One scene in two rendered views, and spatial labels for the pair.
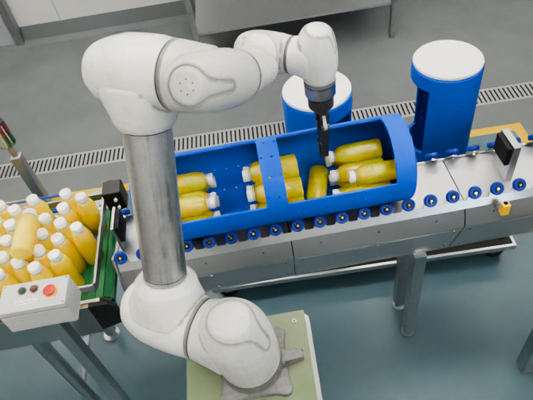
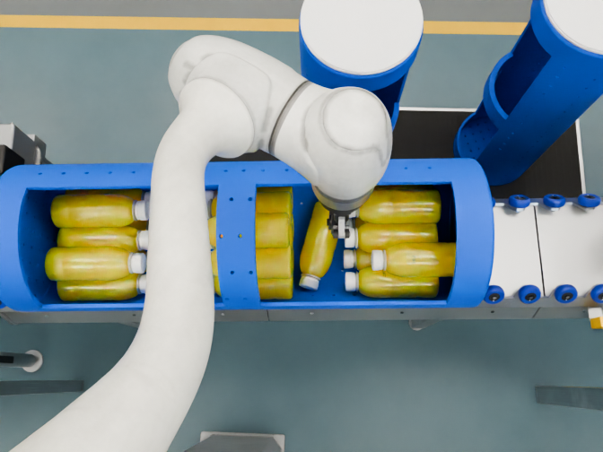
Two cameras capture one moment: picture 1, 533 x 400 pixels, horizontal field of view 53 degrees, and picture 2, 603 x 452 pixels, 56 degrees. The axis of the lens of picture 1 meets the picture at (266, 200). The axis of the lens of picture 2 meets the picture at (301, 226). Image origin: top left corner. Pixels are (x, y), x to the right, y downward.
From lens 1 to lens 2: 0.98 m
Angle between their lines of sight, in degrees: 28
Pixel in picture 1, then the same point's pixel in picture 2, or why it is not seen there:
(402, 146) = (474, 259)
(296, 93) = (324, 21)
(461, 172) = (555, 237)
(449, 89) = (588, 64)
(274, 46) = (250, 123)
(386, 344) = (387, 334)
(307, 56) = (318, 168)
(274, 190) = (237, 291)
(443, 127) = (554, 104)
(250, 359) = not seen: outside the picture
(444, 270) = not seen: hidden behind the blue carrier
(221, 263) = not seen: hidden behind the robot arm
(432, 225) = (485, 314)
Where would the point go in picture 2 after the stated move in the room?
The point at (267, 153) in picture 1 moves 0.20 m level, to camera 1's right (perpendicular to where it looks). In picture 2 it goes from (233, 229) to (353, 226)
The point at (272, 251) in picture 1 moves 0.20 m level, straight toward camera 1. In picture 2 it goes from (236, 314) to (236, 406)
